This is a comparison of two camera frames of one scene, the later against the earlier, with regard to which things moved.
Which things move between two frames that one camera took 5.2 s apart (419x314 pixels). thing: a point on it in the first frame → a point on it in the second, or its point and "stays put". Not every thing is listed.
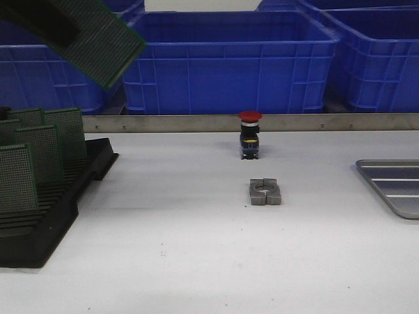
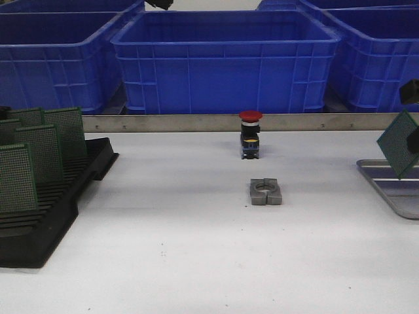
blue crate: (126, 8) → (69, 6)
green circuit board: (10, 133) stays put
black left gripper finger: (54, 26) → (413, 141)
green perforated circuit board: (106, 46) → (393, 143)
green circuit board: (17, 186) stays put
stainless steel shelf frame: (270, 123) stays put
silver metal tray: (397, 180) stays put
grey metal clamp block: (264, 191) stays put
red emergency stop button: (249, 139) stays put
